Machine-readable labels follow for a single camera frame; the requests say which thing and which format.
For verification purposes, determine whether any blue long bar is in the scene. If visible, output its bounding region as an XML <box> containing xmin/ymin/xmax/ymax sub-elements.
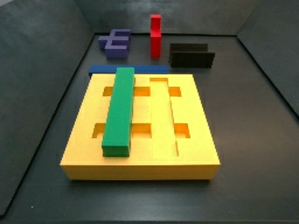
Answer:
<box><xmin>88</xmin><ymin>65</ymin><xmax>170</xmax><ymax>76</ymax></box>

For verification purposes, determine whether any yellow slotted board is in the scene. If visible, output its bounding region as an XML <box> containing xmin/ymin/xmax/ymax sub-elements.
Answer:
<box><xmin>60</xmin><ymin>73</ymin><xmax>221</xmax><ymax>180</ymax></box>

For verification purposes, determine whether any green long bar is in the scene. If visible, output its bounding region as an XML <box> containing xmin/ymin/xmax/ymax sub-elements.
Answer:
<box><xmin>102</xmin><ymin>67</ymin><xmax>135</xmax><ymax>157</ymax></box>

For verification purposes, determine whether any purple comb-shaped block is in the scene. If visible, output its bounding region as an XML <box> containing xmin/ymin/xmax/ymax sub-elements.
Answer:
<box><xmin>98</xmin><ymin>29</ymin><xmax>131</xmax><ymax>59</ymax></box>

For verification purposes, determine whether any red notched bar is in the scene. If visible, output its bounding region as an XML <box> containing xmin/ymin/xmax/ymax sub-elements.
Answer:
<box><xmin>151</xmin><ymin>14</ymin><xmax>162</xmax><ymax>58</ymax></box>

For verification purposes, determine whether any black angle bracket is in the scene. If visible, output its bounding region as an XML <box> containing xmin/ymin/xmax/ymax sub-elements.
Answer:
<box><xmin>170</xmin><ymin>43</ymin><xmax>215</xmax><ymax>68</ymax></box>

